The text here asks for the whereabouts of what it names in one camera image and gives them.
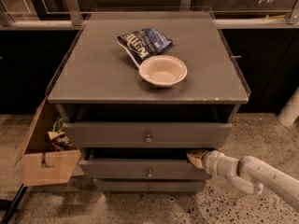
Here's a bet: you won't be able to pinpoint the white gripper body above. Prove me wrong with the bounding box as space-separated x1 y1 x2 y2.
202 150 224 175

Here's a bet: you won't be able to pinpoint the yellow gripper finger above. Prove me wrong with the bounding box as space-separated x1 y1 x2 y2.
186 149 207 169

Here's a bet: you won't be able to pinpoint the grey drawer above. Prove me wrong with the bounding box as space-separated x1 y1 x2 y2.
64 122 232 148
94 179 206 193
79 148 211 180

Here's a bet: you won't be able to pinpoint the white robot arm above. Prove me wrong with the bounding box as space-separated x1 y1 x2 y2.
187 149 299 212

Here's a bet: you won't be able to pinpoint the grey drawer cabinet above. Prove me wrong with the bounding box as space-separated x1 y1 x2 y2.
46 10 251 194

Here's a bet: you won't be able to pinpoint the grey bottom drawer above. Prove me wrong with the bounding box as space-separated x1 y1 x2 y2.
94 179 206 193

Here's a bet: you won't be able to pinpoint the grey top drawer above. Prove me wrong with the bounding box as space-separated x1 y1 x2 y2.
64 122 232 148

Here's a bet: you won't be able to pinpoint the white paper bowl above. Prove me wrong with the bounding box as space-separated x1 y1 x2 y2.
138 55 188 88

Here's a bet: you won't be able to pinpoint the blue chip bag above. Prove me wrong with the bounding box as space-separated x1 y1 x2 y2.
116 28 173 67

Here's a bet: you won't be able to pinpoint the snack packets in box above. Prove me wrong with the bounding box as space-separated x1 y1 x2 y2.
48 116 75 151

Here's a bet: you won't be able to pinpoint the cardboard box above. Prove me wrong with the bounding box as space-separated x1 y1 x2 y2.
16 99 81 187

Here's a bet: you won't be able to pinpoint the black floor bar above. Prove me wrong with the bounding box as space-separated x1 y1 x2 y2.
0 185 27 224

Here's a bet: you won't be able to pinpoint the white cylinder post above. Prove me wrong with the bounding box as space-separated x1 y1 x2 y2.
278 87 299 126

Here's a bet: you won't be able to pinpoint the metal window rail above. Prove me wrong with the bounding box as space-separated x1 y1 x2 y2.
0 0 298 30

